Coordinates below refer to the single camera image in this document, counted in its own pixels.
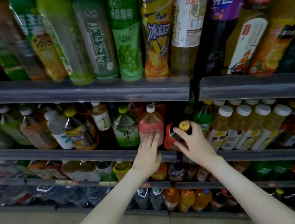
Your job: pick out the drinks shelf unit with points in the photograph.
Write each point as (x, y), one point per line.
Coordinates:
(110, 91)

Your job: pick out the person's left hand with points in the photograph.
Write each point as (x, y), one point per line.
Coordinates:
(147, 159)

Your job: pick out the dark bottle yellow cap red label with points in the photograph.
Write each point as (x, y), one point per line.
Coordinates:
(171, 137)

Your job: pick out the person's left forearm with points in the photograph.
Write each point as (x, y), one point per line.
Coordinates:
(104, 216)

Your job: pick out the person's right forearm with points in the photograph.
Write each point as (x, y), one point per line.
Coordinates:
(251, 194)

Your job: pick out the person's right hand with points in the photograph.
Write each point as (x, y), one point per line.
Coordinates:
(198, 147)

